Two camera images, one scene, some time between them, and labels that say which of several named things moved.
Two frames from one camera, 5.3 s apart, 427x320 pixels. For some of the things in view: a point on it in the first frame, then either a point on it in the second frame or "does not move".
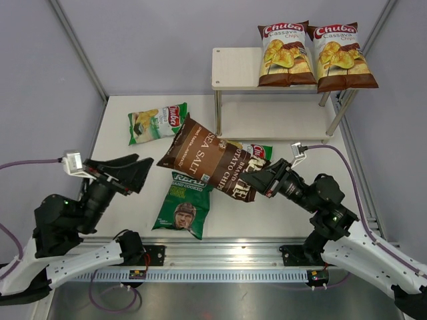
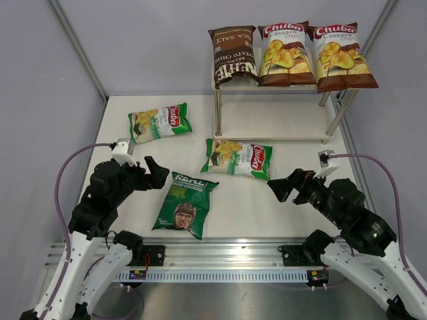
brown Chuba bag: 286,61 does not move
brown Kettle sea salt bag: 199,151 to 234,53
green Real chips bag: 187,205 does not move
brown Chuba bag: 339,63 does not move
